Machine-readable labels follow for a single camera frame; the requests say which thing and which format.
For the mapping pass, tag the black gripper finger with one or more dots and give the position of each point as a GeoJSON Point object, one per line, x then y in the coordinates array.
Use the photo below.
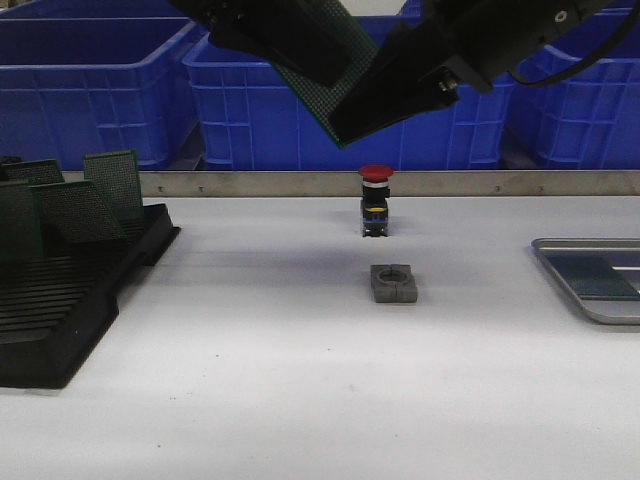
{"type": "Point", "coordinates": [408, 76]}
{"type": "Point", "coordinates": [314, 52]}

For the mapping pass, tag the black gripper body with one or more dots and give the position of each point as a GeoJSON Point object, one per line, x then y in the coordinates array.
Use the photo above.
{"type": "Point", "coordinates": [490, 38]}
{"type": "Point", "coordinates": [247, 17]}

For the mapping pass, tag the far left rear circuit board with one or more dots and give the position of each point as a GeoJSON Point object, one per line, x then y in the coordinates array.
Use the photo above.
{"type": "Point", "coordinates": [41, 172]}

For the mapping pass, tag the leaning green circuit board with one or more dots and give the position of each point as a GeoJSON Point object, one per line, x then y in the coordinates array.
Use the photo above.
{"type": "Point", "coordinates": [77, 212]}

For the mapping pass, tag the left edge green circuit board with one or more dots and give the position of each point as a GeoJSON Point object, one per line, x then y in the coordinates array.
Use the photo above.
{"type": "Point", "coordinates": [21, 238]}

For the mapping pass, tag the silver metal tray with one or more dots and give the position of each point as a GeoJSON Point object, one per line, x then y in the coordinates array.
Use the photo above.
{"type": "Point", "coordinates": [621, 253]}

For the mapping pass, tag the black slotted board rack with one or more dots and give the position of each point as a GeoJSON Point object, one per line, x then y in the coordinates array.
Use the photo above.
{"type": "Point", "coordinates": [55, 311]}

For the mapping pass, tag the far right blue crate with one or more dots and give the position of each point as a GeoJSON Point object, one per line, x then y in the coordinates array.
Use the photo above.
{"type": "Point", "coordinates": [413, 8]}

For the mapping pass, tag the centre blue plastic crate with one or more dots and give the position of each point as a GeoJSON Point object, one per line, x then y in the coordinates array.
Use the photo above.
{"type": "Point", "coordinates": [250, 120]}

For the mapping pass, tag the blue plastic crate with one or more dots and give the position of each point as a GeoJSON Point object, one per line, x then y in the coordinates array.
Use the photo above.
{"type": "Point", "coordinates": [250, 120]}
{"type": "Point", "coordinates": [589, 121]}
{"type": "Point", "coordinates": [77, 86]}

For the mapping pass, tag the red emergency stop button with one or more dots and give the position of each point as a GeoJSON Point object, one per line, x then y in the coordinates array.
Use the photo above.
{"type": "Point", "coordinates": [375, 192]}

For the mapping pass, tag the right blue plastic crate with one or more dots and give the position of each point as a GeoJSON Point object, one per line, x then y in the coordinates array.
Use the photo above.
{"type": "Point", "coordinates": [589, 121]}

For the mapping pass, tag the left blue plastic crate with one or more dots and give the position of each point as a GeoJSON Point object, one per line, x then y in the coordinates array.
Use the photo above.
{"type": "Point", "coordinates": [77, 86]}

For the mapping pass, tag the far left blue crate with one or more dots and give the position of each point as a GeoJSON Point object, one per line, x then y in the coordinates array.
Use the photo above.
{"type": "Point", "coordinates": [88, 9]}

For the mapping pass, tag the grey metal clamp block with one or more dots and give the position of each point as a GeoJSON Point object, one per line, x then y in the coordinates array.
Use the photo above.
{"type": "Point", "coordinates": [393, 283]}

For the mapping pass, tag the metal table edge rail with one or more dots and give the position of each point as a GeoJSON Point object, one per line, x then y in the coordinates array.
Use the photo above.
{"type": "Point", "coordinates": [468, 183]}

